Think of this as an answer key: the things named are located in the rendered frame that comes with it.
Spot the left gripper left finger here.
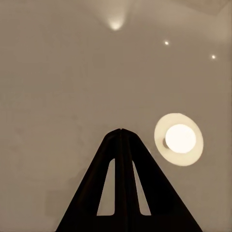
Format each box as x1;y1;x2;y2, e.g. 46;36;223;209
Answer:
56;129;129;232

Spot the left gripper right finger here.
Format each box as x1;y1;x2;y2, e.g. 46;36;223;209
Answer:
121;129;203;232

